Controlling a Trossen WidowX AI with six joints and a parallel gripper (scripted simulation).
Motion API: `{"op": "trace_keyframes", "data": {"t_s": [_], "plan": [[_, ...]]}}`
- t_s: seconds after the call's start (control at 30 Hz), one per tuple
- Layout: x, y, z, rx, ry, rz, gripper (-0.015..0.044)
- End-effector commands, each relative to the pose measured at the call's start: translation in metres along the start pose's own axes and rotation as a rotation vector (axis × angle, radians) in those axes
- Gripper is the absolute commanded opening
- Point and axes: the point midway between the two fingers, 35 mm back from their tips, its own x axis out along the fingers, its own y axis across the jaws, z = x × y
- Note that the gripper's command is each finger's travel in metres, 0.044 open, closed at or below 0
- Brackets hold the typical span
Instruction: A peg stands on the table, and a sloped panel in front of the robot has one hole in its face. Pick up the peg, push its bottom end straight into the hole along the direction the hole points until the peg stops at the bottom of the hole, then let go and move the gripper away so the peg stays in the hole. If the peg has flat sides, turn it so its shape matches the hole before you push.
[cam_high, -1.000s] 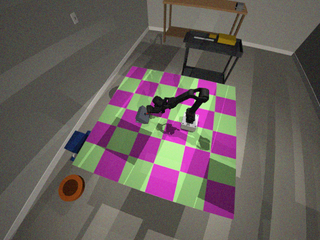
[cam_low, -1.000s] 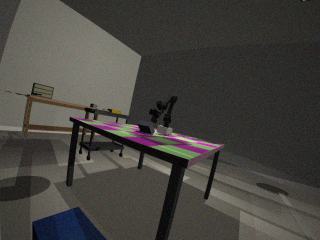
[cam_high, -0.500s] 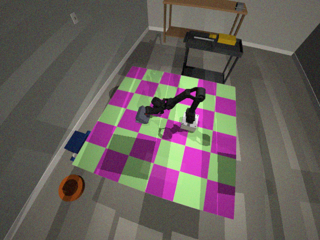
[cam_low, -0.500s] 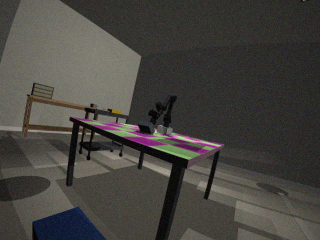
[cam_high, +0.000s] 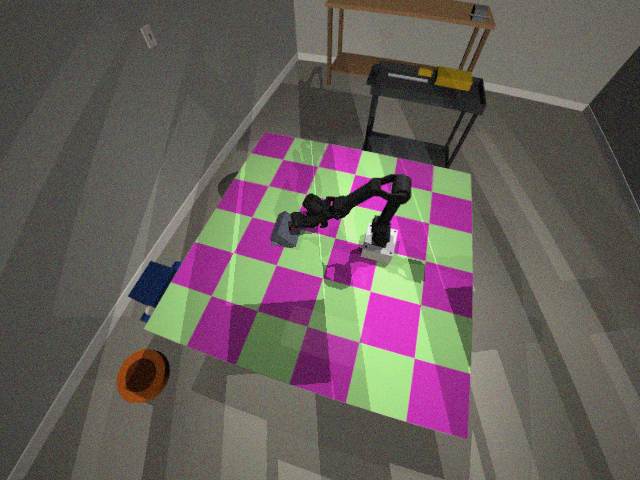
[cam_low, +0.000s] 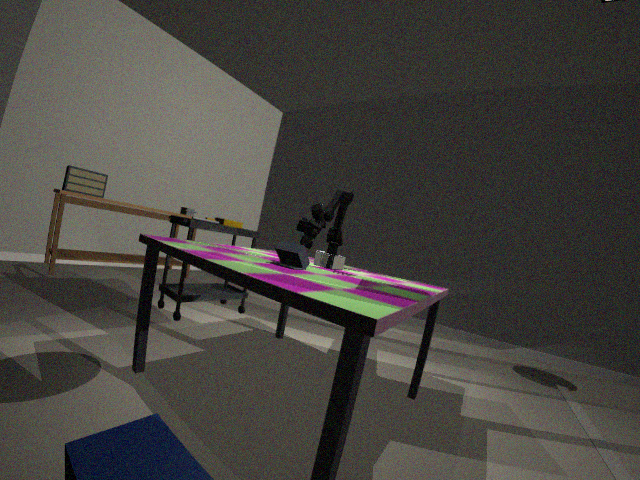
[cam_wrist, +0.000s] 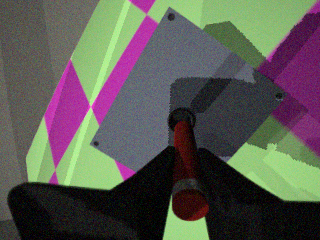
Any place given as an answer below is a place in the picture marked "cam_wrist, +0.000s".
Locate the dark red cylindrical peg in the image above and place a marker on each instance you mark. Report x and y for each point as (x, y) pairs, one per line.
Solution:
(189, 198)

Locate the grey flat panel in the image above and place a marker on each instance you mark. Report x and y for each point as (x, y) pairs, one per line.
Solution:
(185, 74)

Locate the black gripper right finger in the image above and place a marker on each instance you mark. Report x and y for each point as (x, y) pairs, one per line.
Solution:
(239, 209)

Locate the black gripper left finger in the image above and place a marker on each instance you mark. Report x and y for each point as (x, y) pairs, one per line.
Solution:
(136, 209)

